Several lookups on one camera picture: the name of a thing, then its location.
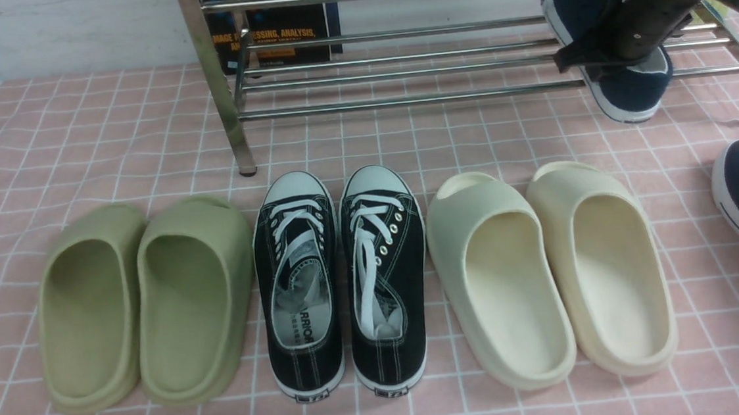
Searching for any cream slide slipper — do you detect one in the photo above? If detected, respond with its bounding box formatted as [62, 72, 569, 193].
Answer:
[525, 161, 679, 377]
[426, 172, 577, 391]

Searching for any left black canvas sneaker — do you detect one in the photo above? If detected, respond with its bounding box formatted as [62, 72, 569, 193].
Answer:
[252, 171, 346, 404]

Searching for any left green slide slipper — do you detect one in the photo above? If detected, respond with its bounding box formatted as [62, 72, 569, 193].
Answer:
[37, 203, 147, 415]

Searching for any black canvas sneaker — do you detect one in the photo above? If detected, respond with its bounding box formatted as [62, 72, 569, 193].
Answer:
[252, 171, 346, 404]
[338, 165, 427, 399]

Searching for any black image processing book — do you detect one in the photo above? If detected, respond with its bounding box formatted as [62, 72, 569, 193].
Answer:
[205, 3, 343, 76]

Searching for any green slide slipper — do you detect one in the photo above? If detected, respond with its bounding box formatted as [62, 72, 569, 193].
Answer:
[137, 195, 254, 406]
[37, 203, 147, 415]

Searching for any pink checkered tablecloth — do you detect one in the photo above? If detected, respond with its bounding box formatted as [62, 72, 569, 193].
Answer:
[0, 65, 739, 415]

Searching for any left cream slide slipper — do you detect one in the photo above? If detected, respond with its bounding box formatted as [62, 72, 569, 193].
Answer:
[426, 172, 577, 391]

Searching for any stainless steel shoe rack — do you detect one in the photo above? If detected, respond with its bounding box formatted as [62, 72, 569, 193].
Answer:
[178, 0, 739, 177]

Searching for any right black canvas sneaker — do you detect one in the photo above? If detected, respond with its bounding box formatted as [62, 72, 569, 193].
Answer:
[338, 165, 427, 399]

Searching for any right cream slide slipper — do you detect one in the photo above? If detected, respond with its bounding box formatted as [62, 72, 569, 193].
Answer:
[525, 161, 679, 377]

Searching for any teal and yellow book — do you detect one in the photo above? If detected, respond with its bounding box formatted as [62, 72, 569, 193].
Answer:
[701, 0, 728, 24]

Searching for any right green slide slipper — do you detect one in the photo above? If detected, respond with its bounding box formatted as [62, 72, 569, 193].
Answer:
[137, 195, 254, 406]

